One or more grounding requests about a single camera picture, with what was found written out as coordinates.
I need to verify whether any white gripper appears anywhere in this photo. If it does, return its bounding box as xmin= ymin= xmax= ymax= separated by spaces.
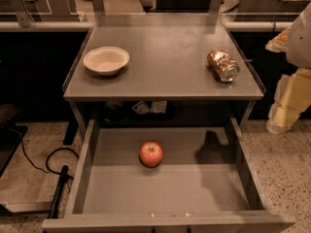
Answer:
xmin=265 ymin=27 xmax=311 ymax=134

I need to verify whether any red apple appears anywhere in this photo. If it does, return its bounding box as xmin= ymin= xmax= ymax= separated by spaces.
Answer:
xmin=139 ymin=142 xmax=163 ymax=168

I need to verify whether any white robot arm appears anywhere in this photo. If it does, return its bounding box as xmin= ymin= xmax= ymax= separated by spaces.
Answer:
xmin=265 ymin=4 xmax=311 ymax=134

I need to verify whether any open grey top drawer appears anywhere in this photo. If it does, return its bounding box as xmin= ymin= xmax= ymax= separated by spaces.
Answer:
xmin=43 ymin=119 xmax=295 ymax=233

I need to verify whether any grey counter cabinet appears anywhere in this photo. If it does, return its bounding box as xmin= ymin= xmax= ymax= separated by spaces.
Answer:
xmin=63 ymin=14 xmax=264 ymax=134

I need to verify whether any crushed gold soda can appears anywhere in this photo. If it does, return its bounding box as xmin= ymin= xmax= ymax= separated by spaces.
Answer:
xmin=207 ymin=50 xmax=240 ymax=83

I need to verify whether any white paper bowl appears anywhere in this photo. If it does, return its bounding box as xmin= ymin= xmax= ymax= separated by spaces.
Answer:
xmin=83 ymin=47 xmax=129 ymax=76

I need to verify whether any black bar on floor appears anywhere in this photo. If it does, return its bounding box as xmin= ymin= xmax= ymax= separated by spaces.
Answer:
xmin=48 ymin=165 xmax=69 ymax=218

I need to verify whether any dark equipment at left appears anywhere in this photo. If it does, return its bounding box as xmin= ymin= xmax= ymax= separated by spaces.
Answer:
xmin=0 ymin=104 xmax=27 ymax=177

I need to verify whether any black floor cable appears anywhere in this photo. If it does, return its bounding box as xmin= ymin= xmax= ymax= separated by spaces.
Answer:
xmin=9 ymin=128 xmax=80 ymax=181

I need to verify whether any white horizontal rail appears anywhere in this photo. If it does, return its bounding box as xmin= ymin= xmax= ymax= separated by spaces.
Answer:
xmin=0 ymin=21 xmax=292 ymax=32

